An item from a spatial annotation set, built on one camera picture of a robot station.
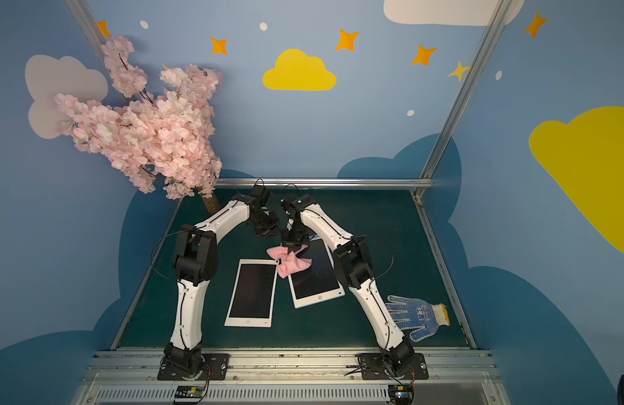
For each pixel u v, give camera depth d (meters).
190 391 0.72
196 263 0.59
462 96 0.87
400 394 0.73
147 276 0.99
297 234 0.85
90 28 0.71
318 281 0.96
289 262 0.88
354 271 0.63
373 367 0.75
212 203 0.99
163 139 0.59
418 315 0.84
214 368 0.74
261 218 0.86
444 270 1.01
